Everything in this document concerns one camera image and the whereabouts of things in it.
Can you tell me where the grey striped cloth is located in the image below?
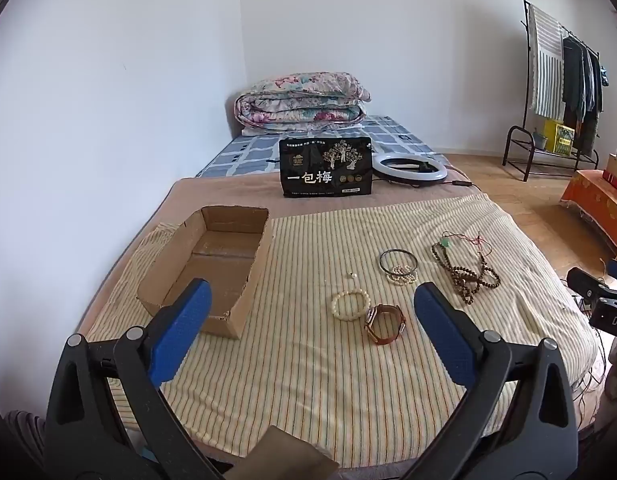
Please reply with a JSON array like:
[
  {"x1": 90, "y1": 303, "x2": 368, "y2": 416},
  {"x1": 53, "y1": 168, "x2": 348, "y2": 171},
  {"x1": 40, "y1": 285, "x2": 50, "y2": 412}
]
[{"x1": 5, "y1": 410, "x2": 46, "y2": 467}]

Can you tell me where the pearl bracelet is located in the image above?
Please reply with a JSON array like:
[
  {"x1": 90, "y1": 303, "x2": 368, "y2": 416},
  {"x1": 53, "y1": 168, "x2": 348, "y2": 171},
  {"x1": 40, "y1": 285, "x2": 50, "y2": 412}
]
[{"x1": 385, "y1": 264, "x2": 419, "y2": 286}]

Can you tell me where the pinkish brown blanket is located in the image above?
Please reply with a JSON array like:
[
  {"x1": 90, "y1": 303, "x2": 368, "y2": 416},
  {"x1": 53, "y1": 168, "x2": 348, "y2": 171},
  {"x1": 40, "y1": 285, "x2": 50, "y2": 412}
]
[{"x1": 78, "y1": 162, "x2": 489, "y2": 341}]

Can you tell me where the black bangle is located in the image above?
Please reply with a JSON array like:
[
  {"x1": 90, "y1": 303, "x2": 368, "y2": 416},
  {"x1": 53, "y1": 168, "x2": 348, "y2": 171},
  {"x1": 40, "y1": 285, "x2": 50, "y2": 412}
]
[{"x1": 379, "y1": 248, "x2": 418, "y2": 276}]

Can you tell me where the black snack bag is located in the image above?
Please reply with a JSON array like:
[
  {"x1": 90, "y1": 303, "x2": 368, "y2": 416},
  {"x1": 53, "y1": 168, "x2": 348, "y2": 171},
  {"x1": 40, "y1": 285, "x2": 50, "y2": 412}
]
[{"x1": 279, "y1": 135, "x2": 374, "y2": 199}]

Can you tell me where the brown leather strap watch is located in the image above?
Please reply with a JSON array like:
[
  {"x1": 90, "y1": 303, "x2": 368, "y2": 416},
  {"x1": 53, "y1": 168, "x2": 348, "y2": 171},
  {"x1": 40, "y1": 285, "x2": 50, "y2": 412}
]
[{"x1": 364, "y1": 303, "x2": 407, "y2": 346}]

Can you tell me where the white bead bracelet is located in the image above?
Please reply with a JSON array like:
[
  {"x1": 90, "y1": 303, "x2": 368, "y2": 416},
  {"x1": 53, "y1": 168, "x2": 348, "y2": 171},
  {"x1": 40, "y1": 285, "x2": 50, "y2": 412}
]
[{"x1": 331, "y1": 290, "x2": 370, "y2": 322}]

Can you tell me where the grey striped hanging towel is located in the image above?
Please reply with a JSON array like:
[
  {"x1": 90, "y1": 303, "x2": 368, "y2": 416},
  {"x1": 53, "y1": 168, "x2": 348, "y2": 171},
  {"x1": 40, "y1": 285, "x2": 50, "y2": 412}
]
[{"x1": 527, "y1": 4, "x2": 565, "y2": 118}]

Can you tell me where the yellow box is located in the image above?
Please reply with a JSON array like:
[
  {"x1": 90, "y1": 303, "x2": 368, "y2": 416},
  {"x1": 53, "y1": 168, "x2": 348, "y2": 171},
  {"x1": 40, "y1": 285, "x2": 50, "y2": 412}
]
[{"x1": 544, "y1": 119, "x2": 575, "y2": 154}]

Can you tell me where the black ring light cable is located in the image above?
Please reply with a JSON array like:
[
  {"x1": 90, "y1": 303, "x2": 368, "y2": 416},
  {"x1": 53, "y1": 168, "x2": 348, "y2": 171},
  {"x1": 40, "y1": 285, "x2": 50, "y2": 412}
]
[{"x1": 445, "y1": 177, "x2": 484, "y2": 193}]

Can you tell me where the brown bead necklace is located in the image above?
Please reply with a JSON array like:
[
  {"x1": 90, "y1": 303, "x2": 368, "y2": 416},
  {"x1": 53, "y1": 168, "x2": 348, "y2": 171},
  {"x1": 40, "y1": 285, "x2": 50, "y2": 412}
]
[{"x1": 432, "y1": 242, "x2": 501, "y2": 306}]

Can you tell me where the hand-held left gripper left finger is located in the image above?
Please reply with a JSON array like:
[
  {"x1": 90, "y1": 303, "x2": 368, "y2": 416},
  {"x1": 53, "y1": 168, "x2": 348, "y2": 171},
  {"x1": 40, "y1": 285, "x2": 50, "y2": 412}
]
[{"x1": 46, "y1": 278, "x2": 212, "y2": 480}]

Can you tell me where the yellow striped blanket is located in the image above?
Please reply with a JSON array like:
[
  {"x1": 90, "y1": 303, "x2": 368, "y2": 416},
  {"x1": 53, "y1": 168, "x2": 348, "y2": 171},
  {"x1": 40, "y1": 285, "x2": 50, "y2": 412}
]
[{"x1": 83, "y1": 194, "x2": 601, "y2": 471}]

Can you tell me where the black metal clothes rack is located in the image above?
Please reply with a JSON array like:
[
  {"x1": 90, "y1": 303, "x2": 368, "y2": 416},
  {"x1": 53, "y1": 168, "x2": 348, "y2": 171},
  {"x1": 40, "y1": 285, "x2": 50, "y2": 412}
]
[{"x1": 503, "y1": 0, "x2": 601, "y2": 182}]

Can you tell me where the white ring light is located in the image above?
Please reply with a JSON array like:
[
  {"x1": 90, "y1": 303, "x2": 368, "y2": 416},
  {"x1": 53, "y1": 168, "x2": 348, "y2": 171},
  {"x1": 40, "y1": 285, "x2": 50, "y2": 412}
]
[{"x1": 372, "y1": 154, "x2": 448, "y2": 184}]

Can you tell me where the orange cloth covered table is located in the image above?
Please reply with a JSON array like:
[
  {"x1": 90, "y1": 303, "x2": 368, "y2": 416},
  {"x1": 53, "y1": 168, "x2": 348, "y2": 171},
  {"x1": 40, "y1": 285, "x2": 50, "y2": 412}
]
[{"x1": 561, "y1": 170, "x2": 617, "y2": 261}]

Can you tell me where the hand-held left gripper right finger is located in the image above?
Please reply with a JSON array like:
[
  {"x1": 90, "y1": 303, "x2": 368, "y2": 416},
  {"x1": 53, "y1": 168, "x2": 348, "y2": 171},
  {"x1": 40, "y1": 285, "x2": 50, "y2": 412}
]
[{"x1": 403, "y1": 281, "x2": 580, "y2": 480}]

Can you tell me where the brown cardboard piece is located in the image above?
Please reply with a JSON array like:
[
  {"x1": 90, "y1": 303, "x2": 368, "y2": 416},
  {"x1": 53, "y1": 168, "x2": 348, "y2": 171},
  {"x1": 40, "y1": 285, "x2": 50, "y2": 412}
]
[{"x1": 236, "y1": 425, "x2": 339, "y2": 480}]

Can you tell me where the green jade pendant red cord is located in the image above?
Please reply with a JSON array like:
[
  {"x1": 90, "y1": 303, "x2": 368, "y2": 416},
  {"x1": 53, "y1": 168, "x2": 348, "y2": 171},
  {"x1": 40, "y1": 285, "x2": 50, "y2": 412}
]
[{"x1": 441, "y1": 231, "x2": 494, "y2": 256}]

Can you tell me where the row of dark hanging clothes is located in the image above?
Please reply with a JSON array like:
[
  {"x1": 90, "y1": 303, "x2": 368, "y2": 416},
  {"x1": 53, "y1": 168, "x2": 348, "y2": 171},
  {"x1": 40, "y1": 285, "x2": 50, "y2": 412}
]
[{"x1": 562, "y1": 35, "x2": 609, "y2": 157}]

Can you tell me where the blue plaid bed sheet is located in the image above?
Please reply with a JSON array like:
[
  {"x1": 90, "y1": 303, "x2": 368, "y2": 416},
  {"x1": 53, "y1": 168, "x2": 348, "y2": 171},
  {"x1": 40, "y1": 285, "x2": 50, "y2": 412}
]
[{"x1": 196, "y1": 115, "x2": 441, "y2": 178}]

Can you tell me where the folded floral quilt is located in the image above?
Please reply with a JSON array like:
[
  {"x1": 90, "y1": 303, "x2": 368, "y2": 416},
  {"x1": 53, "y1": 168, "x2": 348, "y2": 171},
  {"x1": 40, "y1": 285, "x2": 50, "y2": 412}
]
[{"x1": 234, "y1": 72, "x2": 372, "y2": 137}]

